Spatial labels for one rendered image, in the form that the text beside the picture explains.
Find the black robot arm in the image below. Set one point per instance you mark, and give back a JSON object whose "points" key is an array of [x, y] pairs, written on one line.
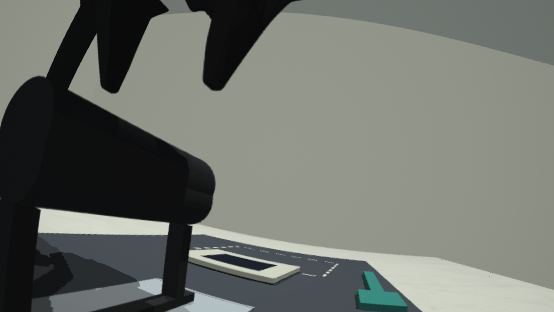
{"points": [[81, 33]]}

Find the cream tile with dark rectangle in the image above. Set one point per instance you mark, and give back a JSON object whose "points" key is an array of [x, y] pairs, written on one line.
{"points": [[245, 266]]}

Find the small trowel with black handle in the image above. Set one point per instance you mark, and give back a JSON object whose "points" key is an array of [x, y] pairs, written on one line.
{"points": [[62, 152]]}

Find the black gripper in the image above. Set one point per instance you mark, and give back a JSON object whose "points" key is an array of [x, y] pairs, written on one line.
{"points": [[235, 27]]}

